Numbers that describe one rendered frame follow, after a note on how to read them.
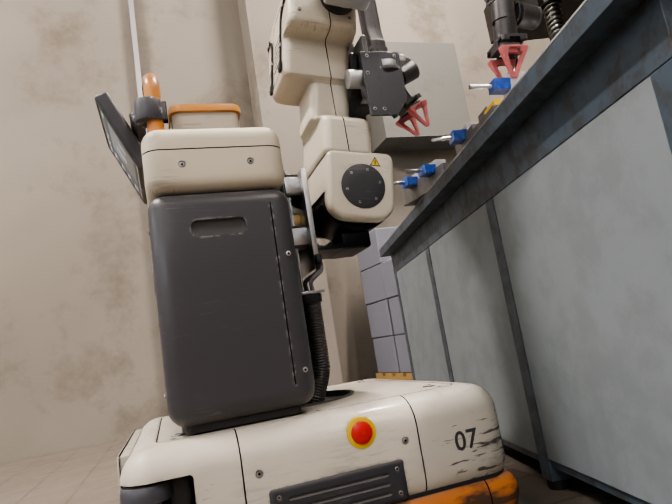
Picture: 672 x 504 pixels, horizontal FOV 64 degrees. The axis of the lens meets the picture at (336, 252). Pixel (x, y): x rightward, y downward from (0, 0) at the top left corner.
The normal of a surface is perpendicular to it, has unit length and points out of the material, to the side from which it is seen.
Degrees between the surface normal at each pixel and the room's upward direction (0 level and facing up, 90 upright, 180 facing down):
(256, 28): 90
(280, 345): 90
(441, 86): 90
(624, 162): 90
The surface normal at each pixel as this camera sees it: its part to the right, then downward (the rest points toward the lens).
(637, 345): -0.99, 0.14
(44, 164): 0.29, -0.20
